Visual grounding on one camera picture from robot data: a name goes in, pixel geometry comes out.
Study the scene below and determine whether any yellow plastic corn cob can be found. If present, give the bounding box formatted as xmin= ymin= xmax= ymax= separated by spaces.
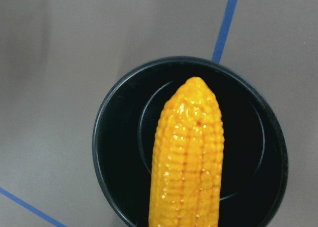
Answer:
xmin=148 ymin=77 xmax=225 ymax=227

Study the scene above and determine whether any blue tape line lengthwise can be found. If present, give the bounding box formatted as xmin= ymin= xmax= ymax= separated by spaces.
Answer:
xmin=211 ymin=0 xmax=238 ymax=63

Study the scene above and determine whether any dark blue saucepan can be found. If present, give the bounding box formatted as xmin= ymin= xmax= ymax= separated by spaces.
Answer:
xmin=92 ymin=56 xmax=288 ymax=227

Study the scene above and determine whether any blue tape line crosswise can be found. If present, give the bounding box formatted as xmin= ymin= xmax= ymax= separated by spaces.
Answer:
xmin=0 ymin=187 xmax=67 ymax=227

